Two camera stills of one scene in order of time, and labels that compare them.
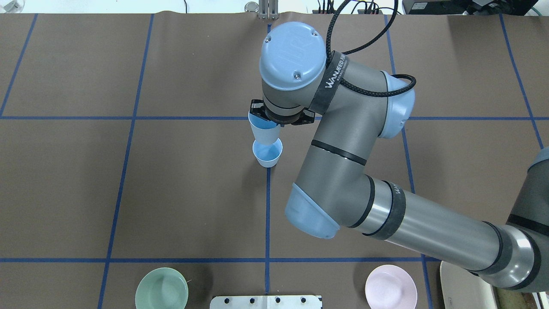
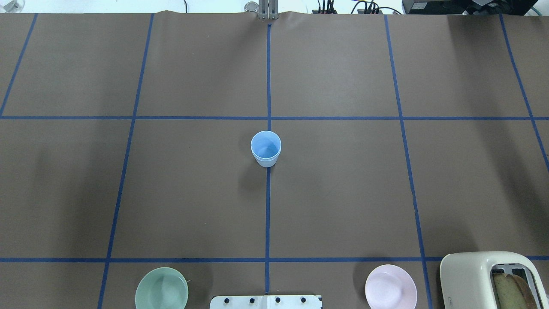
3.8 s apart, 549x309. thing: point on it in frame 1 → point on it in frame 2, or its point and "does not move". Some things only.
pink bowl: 390,286 does not move
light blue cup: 266,132 → 266,144
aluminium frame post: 268,9 does not move
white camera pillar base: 266,301 does not move
